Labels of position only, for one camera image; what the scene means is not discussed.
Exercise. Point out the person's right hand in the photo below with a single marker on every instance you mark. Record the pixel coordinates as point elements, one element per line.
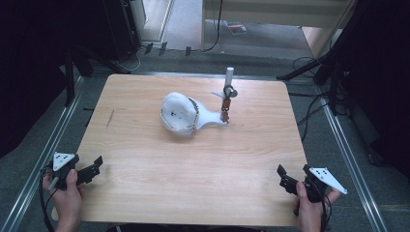
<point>309,209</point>

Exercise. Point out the small black floor bracket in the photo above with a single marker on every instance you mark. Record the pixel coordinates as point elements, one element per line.
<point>148,48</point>
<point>163,48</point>
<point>188,51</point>

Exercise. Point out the small black trinket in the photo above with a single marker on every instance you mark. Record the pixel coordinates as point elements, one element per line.
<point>173,113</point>

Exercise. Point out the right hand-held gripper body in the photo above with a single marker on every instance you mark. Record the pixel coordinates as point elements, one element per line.
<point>322,182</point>

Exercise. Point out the light wooden shelf unit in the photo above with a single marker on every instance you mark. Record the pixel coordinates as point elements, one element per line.
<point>277,13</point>

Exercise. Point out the metal floor rail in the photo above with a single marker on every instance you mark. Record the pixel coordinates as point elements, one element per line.
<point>193,74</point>
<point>59,129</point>
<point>350,161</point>

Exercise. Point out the person's left hand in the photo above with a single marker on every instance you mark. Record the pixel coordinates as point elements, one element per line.
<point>66,201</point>

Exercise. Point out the person's dark clothing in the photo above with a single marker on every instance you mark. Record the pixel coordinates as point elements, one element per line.
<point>187,228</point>

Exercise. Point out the black cabinet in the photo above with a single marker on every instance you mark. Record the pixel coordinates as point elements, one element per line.
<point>121,29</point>

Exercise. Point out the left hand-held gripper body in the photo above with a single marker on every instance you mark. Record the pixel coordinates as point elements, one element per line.
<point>63,166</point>

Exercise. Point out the magazine with red cover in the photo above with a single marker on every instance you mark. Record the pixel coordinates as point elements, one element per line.
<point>236,27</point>

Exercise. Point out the dark curtain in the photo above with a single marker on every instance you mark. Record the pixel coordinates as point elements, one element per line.
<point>29,64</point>
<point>380,80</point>

